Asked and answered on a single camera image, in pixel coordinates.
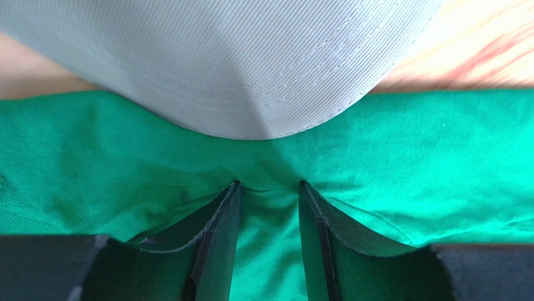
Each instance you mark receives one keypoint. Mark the green t-shirt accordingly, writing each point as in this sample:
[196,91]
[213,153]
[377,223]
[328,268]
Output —
[418,168]

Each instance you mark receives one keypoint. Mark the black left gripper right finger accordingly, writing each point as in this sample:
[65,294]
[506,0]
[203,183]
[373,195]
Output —
[328,236]

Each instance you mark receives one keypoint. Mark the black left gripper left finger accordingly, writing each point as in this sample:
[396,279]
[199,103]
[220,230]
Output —
[192,259]

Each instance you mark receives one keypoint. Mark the tan baseball cap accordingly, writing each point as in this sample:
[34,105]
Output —
[246,70]

